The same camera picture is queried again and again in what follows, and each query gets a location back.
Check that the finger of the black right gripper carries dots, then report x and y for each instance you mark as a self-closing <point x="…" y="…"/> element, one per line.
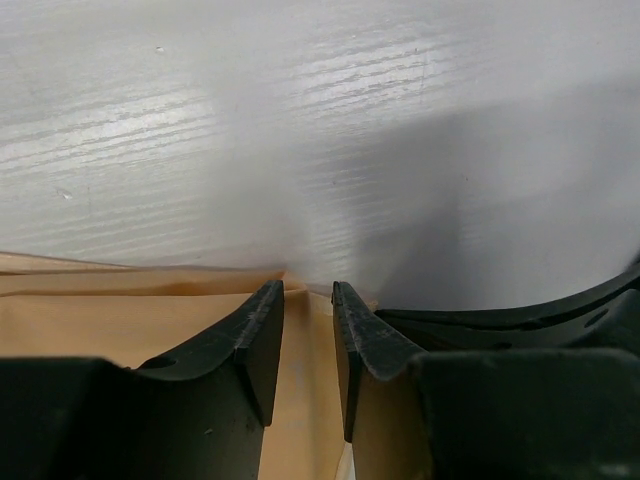
<point x="604" y="316"/>

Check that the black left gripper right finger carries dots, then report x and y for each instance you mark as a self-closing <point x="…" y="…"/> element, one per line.
<point x="539" y="413"/>

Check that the peach cloth napkin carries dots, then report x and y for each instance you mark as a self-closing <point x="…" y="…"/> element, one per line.
<point x="130" y="316"/>

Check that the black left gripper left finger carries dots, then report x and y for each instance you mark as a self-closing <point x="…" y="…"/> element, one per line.
<point x="197" y="411"/>

